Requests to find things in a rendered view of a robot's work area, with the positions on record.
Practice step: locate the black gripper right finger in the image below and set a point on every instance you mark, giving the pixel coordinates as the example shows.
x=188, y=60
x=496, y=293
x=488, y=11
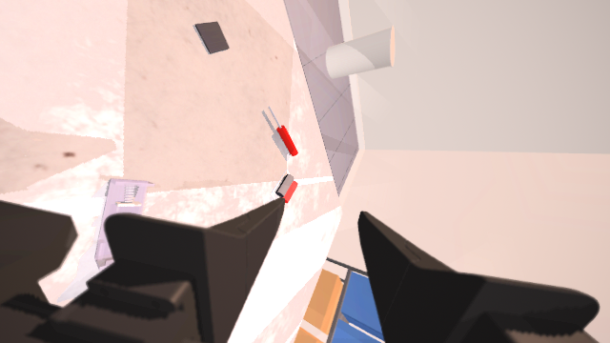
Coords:
x=419, y=299

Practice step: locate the dark grey flat panel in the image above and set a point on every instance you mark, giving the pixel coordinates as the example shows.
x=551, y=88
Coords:
x=212, y=36

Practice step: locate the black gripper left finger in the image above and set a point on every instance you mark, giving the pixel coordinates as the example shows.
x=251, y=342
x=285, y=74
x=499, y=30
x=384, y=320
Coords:
x=225, y=258

